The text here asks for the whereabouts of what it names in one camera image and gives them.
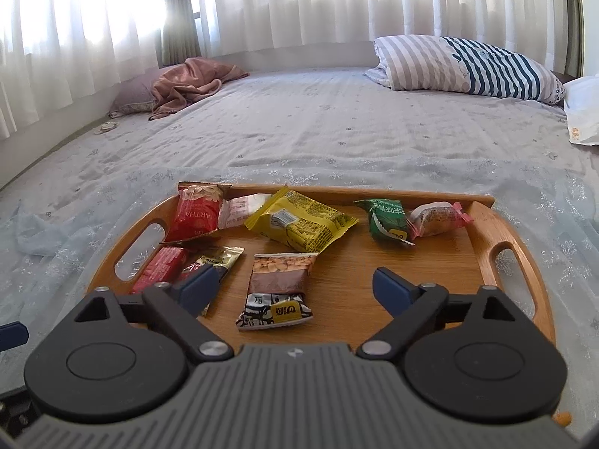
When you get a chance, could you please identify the gold red candy packet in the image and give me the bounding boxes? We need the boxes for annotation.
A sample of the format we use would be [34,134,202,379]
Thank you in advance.
[176,246,244,316]

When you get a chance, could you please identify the red KitKat bar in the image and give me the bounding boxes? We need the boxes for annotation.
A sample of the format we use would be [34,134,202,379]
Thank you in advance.
[131,246,188,294]

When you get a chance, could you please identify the green wasabi peas packet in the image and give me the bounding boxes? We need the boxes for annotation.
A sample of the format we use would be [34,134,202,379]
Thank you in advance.
[354,198,414,246]

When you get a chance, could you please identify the large red nut snack bag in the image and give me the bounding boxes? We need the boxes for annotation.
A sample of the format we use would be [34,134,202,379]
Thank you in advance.
[162,181,231,244]

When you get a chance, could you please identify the black white peanut snack packet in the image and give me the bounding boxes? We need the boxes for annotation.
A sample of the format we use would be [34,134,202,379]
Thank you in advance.
[235,253,318,332]

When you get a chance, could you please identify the clear red cake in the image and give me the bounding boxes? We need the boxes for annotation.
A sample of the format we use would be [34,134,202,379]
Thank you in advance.
[407,202,473,240]

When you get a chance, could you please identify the white pink pastry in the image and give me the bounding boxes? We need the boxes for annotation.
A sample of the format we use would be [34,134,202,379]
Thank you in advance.
[217,193,271,230]

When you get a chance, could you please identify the yellow snack bag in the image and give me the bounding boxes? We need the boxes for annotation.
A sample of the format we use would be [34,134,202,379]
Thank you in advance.
[245,187,358,253]

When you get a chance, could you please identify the wooden serving tray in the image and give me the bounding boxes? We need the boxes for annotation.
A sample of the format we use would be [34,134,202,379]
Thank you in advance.
[88,180,557,349]

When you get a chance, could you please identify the grey bed sheet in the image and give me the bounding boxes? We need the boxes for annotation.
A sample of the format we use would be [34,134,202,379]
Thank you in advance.
[1,69,598,220]

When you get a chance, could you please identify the small white object on bed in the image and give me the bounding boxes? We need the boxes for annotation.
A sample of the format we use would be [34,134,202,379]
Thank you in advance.
[94,120,118,135]

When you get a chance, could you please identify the purple pillow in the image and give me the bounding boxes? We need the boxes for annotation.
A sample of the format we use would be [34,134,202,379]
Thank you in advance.
[107,66,171,117]

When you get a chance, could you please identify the pink crumpled blanket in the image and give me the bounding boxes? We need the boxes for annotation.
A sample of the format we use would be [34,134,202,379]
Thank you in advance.
[149,58,249,120]

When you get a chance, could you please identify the striped pillow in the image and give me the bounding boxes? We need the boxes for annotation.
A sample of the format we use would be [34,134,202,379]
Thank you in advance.
[365,34,566,106]

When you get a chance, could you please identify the green drape curtain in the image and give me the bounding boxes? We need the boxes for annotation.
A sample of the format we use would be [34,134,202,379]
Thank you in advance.
[161,0,201,66]
[565,0,584,78]

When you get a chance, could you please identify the white pillow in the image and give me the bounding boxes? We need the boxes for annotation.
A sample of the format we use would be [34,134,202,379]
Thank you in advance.
[565,75,599,146]

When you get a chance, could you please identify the white sheer curtain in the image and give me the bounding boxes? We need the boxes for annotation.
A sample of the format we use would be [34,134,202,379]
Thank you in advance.
[1,0,568,139]

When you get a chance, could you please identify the right green drape curtain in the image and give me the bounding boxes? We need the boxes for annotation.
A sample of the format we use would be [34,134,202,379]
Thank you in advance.
[565,0,584,78]

